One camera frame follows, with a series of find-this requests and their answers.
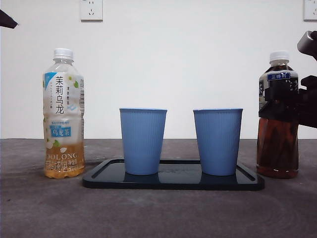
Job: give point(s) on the dark oolong tea bottle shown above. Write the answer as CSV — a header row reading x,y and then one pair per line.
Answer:
x,y
277,148

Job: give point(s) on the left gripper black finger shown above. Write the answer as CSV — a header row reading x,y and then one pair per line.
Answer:
x,y
6,19

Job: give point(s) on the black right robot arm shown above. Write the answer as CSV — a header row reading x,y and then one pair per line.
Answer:
x,y
309,106

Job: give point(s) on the dark teal rectangular tray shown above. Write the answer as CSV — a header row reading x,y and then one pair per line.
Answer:
x,y
178,182

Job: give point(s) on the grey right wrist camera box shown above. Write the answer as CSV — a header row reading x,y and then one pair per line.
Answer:
x,y
305,45

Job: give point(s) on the jasmine oolong tea bottle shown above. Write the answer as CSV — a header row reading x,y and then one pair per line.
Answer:
x,y
64,158

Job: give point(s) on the blue ribbed plastic cup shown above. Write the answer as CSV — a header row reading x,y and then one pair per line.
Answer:
x,y
218,143
142,143

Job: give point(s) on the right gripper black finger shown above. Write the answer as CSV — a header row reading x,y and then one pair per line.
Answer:
x,y
280,111

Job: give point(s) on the white wall socket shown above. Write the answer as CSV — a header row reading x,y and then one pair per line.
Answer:
x,y
310,10
91,11

